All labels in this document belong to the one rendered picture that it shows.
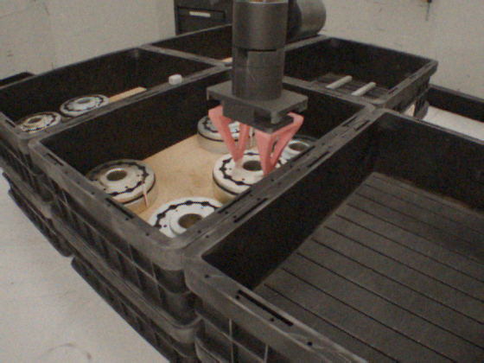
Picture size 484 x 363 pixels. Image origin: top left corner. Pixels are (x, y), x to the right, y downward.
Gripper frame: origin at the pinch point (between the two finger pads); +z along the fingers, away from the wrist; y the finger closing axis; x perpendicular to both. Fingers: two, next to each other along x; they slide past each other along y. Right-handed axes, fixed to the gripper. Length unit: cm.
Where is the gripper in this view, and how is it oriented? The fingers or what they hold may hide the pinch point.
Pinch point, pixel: (253, 162)
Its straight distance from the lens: 47.1
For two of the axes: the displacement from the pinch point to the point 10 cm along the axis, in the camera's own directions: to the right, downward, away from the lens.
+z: -0.3, 8.4, 5.4
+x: -6.6, 3.9, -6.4
